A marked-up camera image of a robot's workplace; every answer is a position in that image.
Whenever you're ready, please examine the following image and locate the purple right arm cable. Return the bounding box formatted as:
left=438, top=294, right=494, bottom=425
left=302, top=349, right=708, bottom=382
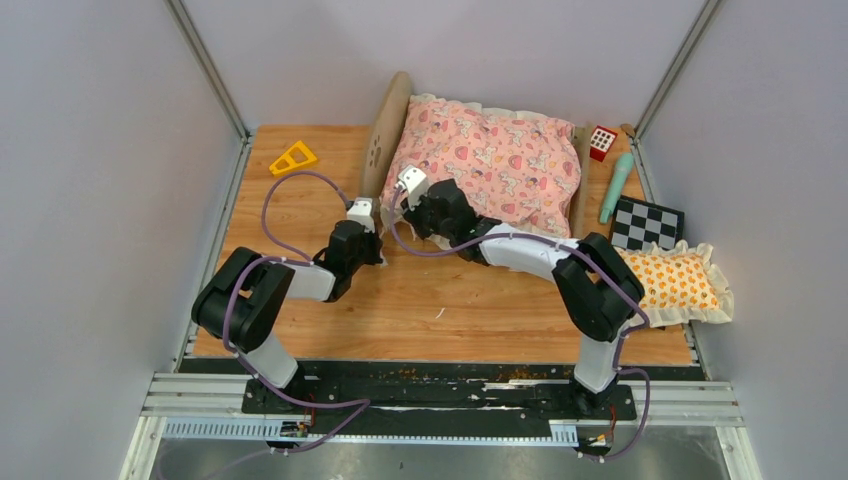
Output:
left=389, top=188, right=654, bottom=463

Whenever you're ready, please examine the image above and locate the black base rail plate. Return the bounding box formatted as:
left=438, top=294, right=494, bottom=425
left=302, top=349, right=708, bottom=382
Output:
left=241, top=360, right=637, bottom=438

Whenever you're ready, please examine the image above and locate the red white grid block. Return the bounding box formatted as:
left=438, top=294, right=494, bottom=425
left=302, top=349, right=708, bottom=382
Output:
left=589, top=125, right=618, bottom=162

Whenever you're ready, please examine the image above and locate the wooden striped pet bed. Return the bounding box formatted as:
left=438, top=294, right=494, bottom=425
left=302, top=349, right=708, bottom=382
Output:
left=359, top=72, right=591, bottom=237

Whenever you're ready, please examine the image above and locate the orange duck print pillow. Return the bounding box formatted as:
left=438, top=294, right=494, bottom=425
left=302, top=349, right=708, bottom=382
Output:
left=617, top=240, right=734, bottom=328

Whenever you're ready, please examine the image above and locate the mint green massager wand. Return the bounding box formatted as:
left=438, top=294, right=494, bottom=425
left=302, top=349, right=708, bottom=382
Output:
left=599, top=153, right=635, bottom=224

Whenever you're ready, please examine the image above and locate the black and silver chessboard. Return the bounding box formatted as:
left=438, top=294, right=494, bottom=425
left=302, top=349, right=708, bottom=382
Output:
left=609, top=196, right=685, bottom=251

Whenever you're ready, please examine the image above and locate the yellow triangle toy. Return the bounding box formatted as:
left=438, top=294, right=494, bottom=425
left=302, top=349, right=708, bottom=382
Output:
left=268, top=140, right=319, bottom=178

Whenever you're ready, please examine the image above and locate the pink unicorn drawstring bag blanket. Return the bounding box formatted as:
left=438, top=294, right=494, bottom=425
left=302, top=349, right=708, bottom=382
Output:
left=379, top=94, right=581, bottom=238

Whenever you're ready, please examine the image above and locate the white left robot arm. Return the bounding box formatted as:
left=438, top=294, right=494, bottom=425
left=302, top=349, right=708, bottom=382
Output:
left=191, top=220, right=383, bottom=413

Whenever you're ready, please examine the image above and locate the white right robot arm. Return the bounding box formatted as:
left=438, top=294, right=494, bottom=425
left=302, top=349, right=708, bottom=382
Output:
left=391, top=167, right=646, bottom=418

